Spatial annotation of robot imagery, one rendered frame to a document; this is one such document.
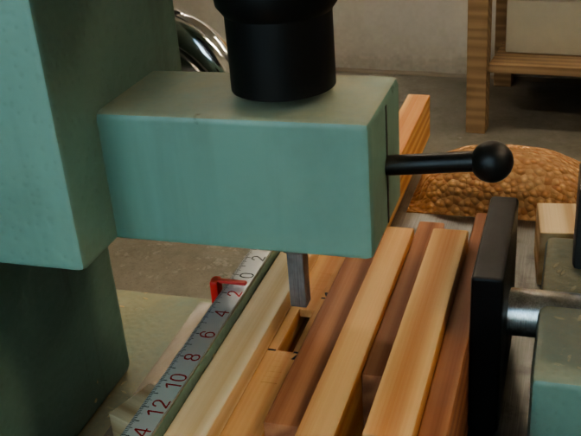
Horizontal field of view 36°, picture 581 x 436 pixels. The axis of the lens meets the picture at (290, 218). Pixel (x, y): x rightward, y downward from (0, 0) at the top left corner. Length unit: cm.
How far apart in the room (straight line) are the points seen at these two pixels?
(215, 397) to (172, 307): 36
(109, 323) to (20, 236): 23
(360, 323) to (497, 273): 8
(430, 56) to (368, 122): 351
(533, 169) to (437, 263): 23
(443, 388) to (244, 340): 11
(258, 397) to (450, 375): 9
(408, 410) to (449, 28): 351
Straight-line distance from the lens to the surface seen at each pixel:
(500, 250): 44
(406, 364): 40
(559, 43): 331
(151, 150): 43
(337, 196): 41
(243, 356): 45
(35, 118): 41
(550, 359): 43
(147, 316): 78
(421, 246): 54
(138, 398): 63
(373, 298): 48
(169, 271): 249
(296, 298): 48
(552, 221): 60
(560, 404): 42
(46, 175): 42
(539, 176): 69
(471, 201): 68
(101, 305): 66
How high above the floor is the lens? 121
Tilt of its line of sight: 27 degrees down
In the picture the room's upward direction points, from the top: 5 degrees counter-clockwise
